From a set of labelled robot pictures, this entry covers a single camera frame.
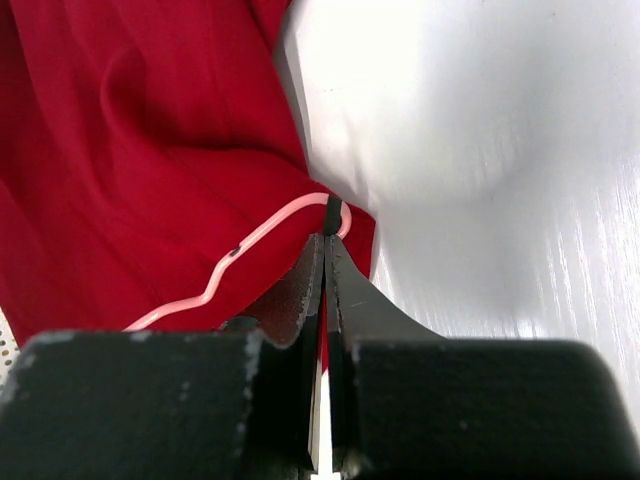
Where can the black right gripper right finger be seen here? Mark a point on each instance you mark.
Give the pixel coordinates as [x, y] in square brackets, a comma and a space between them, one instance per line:
[407, 403]

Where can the white plastic laundry basket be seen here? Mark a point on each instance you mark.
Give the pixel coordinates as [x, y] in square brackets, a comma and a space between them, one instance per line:
[9, 350]

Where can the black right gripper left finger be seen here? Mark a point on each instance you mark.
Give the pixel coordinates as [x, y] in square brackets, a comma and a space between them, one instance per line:
[238, 402]

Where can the pink wire hanger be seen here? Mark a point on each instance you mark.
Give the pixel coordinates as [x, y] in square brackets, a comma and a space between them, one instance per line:
[245, 245]

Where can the red skirt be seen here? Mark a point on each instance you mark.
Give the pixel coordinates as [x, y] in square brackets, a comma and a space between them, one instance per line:
[141, 141]

